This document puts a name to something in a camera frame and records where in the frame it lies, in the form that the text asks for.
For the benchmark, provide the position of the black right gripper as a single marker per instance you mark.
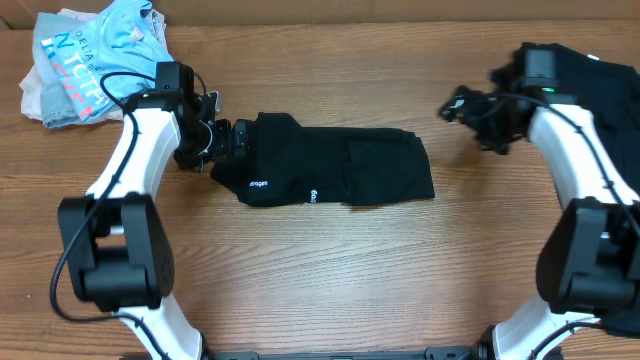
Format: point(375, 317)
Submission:
point(467, 107)

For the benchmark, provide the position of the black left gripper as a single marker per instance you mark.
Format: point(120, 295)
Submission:
point(240, 140)

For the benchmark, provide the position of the black t-shirt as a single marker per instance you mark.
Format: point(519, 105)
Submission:
point(288, 164)

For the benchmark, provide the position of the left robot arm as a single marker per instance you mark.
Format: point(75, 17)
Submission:
point(115, 248)

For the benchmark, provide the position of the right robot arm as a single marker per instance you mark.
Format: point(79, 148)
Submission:
point(582, 114)

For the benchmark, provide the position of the black clothes pile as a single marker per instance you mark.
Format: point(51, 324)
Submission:
point(591, 261)

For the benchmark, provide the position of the light blue printed t-shirt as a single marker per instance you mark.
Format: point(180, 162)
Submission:
point(128, 36)

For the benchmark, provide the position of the grey-blue folded garment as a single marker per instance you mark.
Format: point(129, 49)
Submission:
point(56, 108)

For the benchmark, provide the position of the pale pink folded garment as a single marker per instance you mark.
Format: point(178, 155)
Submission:
point(30, 86)

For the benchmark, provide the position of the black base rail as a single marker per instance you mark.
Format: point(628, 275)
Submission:
point(345, 355)

